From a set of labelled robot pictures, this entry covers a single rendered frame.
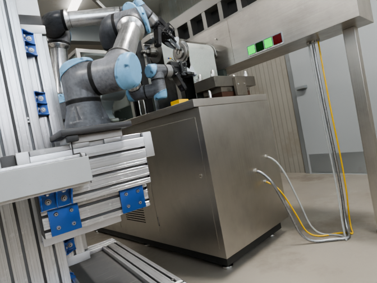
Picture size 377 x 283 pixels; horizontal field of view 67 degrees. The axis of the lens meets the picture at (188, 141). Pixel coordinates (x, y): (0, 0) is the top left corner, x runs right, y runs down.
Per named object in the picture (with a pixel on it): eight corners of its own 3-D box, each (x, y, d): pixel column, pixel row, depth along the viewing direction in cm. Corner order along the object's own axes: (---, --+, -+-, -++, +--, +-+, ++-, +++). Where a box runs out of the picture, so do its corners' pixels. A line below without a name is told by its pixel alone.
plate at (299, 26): (87, 121, 361) (82, 97, 360) (106, 119, 380) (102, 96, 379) (358, 14, 134) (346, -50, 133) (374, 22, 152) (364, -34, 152)
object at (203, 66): (194, 87, 175) (189, 57, 175) (219, 86, 191) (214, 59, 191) (194, 87, 175) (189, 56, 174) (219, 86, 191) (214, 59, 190)
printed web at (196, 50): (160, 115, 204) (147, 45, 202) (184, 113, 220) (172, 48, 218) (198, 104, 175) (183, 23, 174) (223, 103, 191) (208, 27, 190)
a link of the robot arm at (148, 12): (126, 9, 159) (135, -2, 160) (141, 23, 165) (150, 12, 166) (130, 7, 153) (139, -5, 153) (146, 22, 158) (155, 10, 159)
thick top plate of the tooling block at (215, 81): (195, 93, 169) (193, 83, 169) (236, 91, 196) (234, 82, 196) (215, 86, 157) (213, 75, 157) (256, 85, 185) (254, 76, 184)
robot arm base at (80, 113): (70, 129, 88) (64, 97, 87) (61, 134, 100) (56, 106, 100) (117, 122, 96) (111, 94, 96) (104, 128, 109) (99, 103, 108)
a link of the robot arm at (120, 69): (100, 103, 97) (123, 34, 136) (142, 94, 94) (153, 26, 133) (82, 72, 88) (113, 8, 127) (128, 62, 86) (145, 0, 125)
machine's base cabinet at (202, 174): (57, 225, 324) (42, 150, 322) (109, 208, 368) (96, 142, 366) (229, 279, 139) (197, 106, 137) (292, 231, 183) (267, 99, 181)
